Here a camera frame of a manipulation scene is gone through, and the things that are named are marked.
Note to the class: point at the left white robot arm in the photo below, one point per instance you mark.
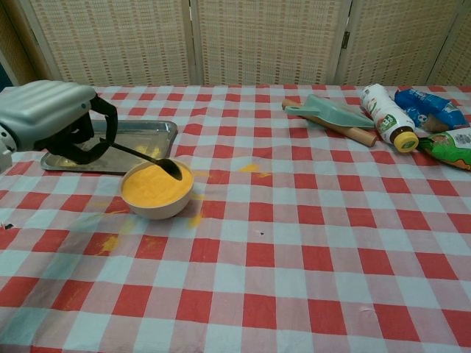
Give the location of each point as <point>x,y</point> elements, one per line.
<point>4,154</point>

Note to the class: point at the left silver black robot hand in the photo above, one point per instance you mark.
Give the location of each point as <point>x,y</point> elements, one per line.
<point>40,110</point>

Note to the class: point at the wooden rolling pin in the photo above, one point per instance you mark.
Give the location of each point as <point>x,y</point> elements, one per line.
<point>362,137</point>

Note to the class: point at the blue snack bag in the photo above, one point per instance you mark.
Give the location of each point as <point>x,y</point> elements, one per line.
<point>430,106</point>

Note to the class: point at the red white checkered tablecloth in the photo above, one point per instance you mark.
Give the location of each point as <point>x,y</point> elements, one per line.
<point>257,257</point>

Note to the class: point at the green snack bag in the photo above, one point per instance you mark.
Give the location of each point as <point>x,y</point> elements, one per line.
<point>449,147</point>

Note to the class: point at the rectangular metal tray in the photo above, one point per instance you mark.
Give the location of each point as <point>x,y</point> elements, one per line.
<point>147,136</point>

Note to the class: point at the yellow bowl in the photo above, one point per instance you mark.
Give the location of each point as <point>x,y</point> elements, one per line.
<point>154,195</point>

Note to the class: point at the black spoon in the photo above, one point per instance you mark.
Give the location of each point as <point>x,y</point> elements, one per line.
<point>172,169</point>

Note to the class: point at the woven folding screen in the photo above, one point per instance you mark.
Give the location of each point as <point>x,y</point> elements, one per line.
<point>257,40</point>

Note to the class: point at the white bottle with yellow cap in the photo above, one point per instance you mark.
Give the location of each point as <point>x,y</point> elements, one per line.
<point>384,114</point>

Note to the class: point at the green plastic dustpan scoop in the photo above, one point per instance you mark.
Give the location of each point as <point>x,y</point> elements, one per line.
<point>331,114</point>

